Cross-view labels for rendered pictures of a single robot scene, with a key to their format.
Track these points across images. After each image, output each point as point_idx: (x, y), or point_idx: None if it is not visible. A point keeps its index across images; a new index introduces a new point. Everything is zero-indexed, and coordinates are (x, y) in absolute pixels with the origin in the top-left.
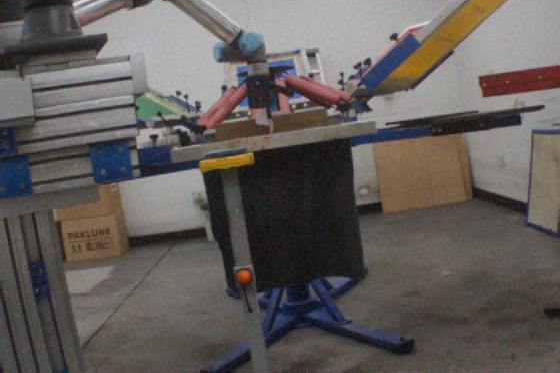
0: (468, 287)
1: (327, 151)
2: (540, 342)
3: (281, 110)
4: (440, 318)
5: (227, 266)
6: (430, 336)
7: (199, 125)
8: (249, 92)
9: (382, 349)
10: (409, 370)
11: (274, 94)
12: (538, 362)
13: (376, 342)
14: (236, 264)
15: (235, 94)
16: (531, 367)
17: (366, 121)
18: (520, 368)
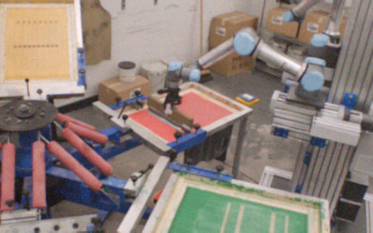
0: None
1: None
2: (91, 168)
3: (88, 126)
4: (53, 212)
5: (225, 152)
6: (84, 207)
7: (196, 123)
8: (177, 96)
9: (105, 220)
10: (130, 200)
11: (127, 105)
12: (113, 165)
13: (103, 221)
14: (245, 130)
15: (77, 136)
16: (119, 167)
17: (193, 82)
18: (120, 169)
